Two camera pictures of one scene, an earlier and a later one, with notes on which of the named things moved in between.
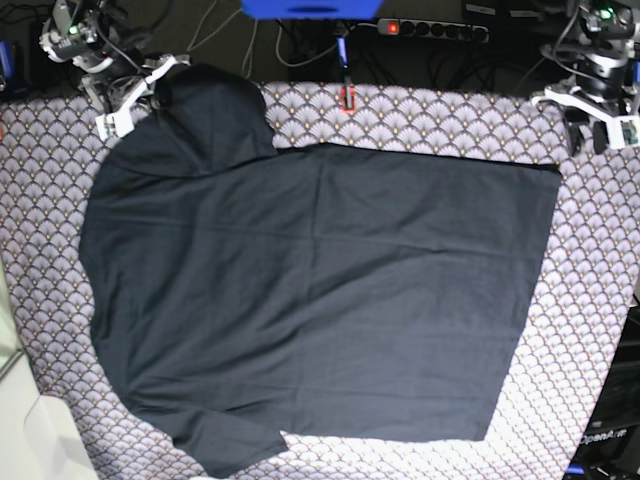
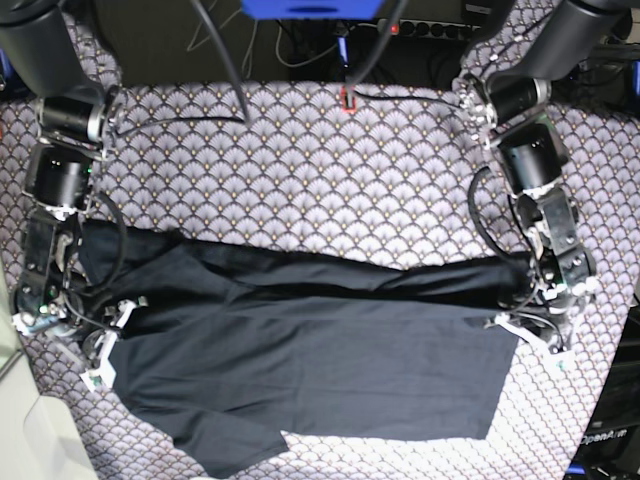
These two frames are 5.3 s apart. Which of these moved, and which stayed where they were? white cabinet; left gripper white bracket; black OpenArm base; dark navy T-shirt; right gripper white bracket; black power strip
Moved: dark navy T-shirt; right gripper white bracket; left gripper white bracket
Stayed: black OpenArm base; white cabinet; black power strip
